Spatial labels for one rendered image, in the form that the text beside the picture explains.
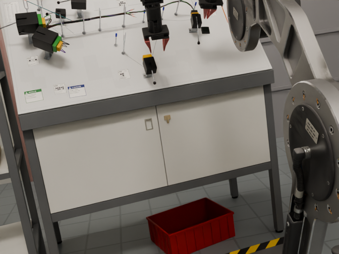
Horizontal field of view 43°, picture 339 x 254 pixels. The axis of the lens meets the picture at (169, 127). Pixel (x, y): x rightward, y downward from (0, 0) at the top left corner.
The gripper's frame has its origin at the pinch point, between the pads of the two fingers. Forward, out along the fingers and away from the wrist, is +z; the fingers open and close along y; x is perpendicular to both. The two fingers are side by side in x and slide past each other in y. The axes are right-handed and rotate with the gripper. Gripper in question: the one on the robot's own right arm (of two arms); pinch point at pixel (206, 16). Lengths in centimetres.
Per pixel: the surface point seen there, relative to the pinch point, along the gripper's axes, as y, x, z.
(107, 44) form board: 41.4, -6.2, 22.5
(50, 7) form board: 68, -27, 19
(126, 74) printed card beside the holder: 33.6, 10.3, 25.4
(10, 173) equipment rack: 83, 48, 46
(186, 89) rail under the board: 6.7, 18.1, 27.2
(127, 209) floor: 26, 16, 149
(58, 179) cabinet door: 64, 46, 54
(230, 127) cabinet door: -17, 26, 45
